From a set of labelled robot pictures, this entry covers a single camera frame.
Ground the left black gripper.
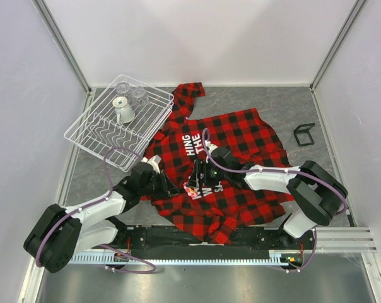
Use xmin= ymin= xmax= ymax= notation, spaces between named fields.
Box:
xmin=139 ymin=169 xmax=181 ymax=200

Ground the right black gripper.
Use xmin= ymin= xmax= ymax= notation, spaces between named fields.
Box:
xmin=186 ymin=159 xmax=230 ymax=188

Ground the red black plaid shirt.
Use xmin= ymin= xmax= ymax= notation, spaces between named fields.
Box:
xmin=144 ymin=83 xmax=292 ymax=244

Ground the pink flower pom-pom brooch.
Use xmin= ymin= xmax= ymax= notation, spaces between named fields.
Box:
xmin=184 ymin=183 xmax=196 ymax=196

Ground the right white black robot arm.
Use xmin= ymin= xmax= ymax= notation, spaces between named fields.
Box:
xmin=185 ymin=147 xmax=348 ymax=249

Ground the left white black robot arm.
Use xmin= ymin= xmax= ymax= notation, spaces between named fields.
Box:
xmin=23 ymin=162 xmax=180 ymax=273

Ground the white ceramic mug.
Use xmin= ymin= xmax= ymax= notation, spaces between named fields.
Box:
xmin=112 ymin=97 xmax=135 ymax=125

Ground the clear drinking glass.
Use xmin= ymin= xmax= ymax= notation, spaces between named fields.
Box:
xmin=115 ymin=81 xmax=131 ymax=97
xmin=131 ymin=87 xmax=149 ymax=107

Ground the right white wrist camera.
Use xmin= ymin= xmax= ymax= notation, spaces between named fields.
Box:
xmin=205 ymin=141 xmax=217 ymax=155

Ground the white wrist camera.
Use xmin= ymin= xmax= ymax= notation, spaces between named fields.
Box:
xmin=205 ymin=141 xmax=217 ymax=155
xmin=141 ymin=155 xmax=161 ymax=174

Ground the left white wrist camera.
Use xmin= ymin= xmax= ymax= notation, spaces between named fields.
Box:
xmin=141 ymin=155 xmax=161 ymax=174

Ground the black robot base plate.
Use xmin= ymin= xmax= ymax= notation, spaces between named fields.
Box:
xmin=109 ymin=225 xmax=314 ymax=259

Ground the white wire dish rack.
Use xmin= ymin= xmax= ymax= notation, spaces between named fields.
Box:
xmin=64 ymin=74 xmax=174 ymax=172

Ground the grey slotted cable duct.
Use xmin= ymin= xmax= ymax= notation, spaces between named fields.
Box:
xmin=69 ymin=250 xmax=288 ymax=266

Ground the small black frame stand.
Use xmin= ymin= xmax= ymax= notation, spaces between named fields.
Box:
xmin=293 ymin=122 xmax=315 ymax=147

